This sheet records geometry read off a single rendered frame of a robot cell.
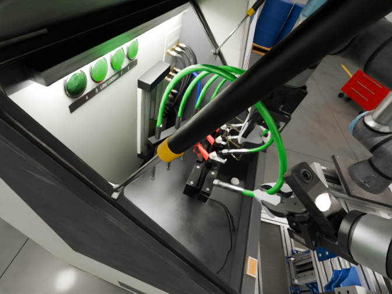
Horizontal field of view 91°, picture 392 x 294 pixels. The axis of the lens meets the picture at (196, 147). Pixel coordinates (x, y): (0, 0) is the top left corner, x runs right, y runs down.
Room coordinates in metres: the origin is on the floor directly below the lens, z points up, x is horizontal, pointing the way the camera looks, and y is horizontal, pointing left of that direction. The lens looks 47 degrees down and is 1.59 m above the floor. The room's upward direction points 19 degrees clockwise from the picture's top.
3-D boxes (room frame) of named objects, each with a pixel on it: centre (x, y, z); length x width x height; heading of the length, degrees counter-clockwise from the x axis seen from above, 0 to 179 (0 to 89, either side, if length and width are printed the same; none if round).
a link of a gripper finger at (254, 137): (0.40, -0.13, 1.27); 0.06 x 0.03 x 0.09; 86
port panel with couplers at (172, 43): (0.68, 0.18, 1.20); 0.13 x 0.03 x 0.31; 176
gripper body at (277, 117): (0.42, -0.14, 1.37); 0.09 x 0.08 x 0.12; 86
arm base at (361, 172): (0.67, -0.76, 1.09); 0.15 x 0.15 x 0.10
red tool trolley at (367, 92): (3.98, -2.74, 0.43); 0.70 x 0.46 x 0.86; 31
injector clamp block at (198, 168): (0.54, -0.07, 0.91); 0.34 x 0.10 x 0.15; 176
